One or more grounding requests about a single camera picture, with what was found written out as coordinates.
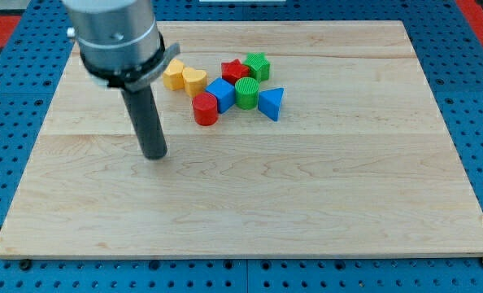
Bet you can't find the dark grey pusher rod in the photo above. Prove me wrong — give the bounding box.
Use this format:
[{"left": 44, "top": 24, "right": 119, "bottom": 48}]
[{"left": 121, "top": 86, "right": 168, "bottom": 160}]

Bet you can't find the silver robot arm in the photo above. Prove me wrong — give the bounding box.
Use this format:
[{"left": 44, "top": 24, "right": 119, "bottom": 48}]
[{"left": 62, "top": 0, "right": 181, "bottom": 160}]

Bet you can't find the yellow hexagon block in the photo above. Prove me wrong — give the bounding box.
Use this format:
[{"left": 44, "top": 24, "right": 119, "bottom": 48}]
[{"left": 163, "top": 59, "right": 185, "bottom": 90}]

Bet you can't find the yellow heart block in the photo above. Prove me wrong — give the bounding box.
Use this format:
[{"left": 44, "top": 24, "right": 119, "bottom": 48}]
[{"left": 182, "top": 67, "right": 208, "bottom": 98}]

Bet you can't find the red cylinder block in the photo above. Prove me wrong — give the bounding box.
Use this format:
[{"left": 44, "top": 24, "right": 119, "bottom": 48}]
[{"left": 192, "top": 92, "right": 218, "bottom": 126}]

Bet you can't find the blue cube block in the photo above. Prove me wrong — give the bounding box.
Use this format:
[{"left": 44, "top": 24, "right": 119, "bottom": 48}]
[{"left": 206, "top": 77, "right": 235, "bottom": 114}]

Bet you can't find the red star block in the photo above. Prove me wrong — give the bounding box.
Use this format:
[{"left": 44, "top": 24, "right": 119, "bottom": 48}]
[{"left": 220, "top": 59, "right": 250, "bottom": 85}]

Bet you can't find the green cylinder block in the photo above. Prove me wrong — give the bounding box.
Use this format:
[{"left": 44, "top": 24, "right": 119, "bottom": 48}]
[{"left": 235, "top": 77, "right": 259, "bottom": 110}]

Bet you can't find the green star block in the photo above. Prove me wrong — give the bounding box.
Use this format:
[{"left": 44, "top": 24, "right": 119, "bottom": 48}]
[{"left": 243, "top": 52, "right": 271, "bottom": 82}]

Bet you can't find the blue triangle block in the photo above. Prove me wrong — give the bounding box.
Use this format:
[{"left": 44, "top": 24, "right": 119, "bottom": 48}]
[{"left": 258, "top": 87, "right": 285, "bottom": 121}]

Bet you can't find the light wooden board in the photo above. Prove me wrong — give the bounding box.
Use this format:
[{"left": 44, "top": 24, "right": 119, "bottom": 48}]
[{"left": 0, "top": 20, "right": 483, "bottom": 260}]

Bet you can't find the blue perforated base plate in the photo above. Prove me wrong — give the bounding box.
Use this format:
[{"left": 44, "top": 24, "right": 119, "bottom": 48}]
[{"left": 0, "top": 1, "right": 483, "bottom": 292}]

